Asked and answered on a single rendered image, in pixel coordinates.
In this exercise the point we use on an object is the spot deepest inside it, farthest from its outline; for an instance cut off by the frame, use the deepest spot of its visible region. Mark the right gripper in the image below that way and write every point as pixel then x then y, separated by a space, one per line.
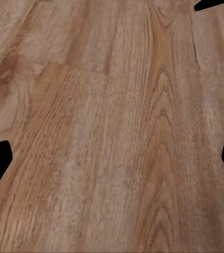
pixel 204 4

